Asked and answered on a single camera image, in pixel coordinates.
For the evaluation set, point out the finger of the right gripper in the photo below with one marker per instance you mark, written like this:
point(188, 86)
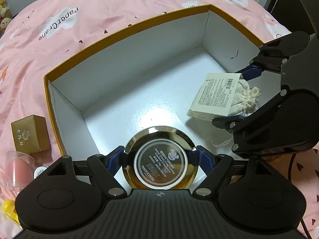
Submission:
point(274, 54)
point(275, 114)

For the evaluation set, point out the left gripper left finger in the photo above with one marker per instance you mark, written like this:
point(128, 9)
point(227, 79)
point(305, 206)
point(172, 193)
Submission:
point(103, 169)

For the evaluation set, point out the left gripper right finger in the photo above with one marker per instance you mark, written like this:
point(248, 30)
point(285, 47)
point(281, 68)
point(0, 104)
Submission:
point(216, 168)

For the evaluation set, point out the round gold compact tin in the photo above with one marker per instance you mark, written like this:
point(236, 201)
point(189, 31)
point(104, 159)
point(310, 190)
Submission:
point(160, 157)

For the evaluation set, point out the white pouch with label card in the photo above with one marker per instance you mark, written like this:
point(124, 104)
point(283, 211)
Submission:
point(224, 95)

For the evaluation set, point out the gold square jewellery box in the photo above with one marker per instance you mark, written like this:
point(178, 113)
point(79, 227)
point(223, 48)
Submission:
point(30, 134)

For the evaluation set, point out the clear case pink sponge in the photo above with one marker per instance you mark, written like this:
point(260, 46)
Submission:
point(19, 169)

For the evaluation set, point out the yellow cap white bottle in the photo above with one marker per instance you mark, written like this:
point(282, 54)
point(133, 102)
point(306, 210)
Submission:
point(8, 208)

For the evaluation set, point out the orange cardboard box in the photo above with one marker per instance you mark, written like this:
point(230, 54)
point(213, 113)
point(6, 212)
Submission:
point(144, 75)

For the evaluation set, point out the pink printed bed duvet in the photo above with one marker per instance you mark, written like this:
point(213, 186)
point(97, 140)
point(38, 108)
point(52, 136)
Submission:
point(48, 32)

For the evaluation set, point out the hanging plush toy column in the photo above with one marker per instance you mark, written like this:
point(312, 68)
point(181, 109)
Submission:
point(5, 15)

